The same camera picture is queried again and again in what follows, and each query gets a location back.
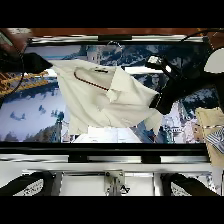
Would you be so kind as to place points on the brown clothes hanger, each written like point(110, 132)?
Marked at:
point(87, 81)

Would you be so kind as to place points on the silver frame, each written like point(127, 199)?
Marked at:
point(113, 166)

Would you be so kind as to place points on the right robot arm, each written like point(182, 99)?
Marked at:
point(196, 81)

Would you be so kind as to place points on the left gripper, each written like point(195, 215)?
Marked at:
point(36, 63)

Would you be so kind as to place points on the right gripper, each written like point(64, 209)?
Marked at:
point(163, 101)

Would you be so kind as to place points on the pale collared shirt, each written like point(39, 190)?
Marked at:
point(130, 100)

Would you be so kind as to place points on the beige garment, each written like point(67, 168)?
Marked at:
point(208, 118)

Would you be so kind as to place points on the striped garment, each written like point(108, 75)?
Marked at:
point(216, 138)

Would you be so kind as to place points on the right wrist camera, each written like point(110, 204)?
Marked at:
point(160, 65)

